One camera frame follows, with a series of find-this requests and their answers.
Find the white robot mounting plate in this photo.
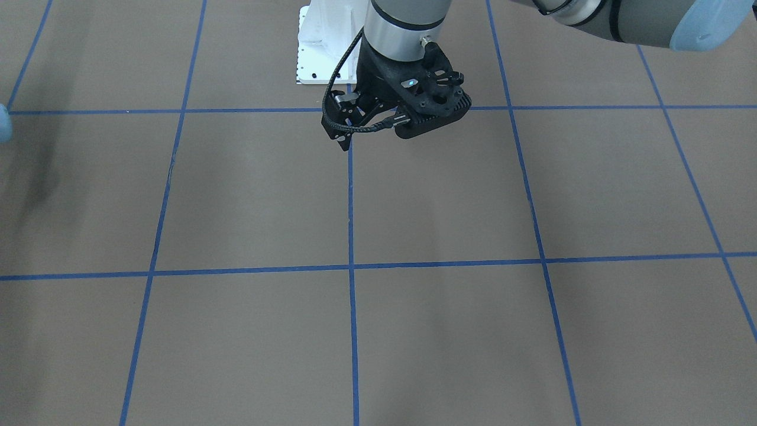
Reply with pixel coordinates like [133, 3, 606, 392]
[296, 1, 368, 85]

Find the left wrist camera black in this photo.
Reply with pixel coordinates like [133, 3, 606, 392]
[394, 89, 473, 138]

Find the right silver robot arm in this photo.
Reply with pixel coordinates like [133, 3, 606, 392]
[0, 104, 13, 143]

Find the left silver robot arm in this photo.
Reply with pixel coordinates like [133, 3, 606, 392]
[320, 1, 755, 151]

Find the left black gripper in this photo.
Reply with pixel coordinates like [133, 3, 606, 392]
[321, 41, 464, 151]

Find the brown paper table mat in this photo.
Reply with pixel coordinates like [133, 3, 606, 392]
[2, 1, 755, 425]

